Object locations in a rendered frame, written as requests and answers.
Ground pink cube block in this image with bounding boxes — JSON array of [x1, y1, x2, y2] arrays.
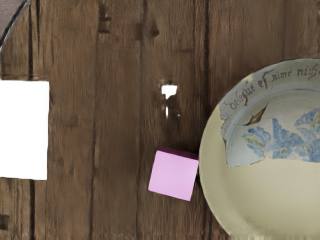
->
[[147, 146, 200, 202]]

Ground cream plate with blue print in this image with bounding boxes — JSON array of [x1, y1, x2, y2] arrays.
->
[[198, 57, 320, 240]]

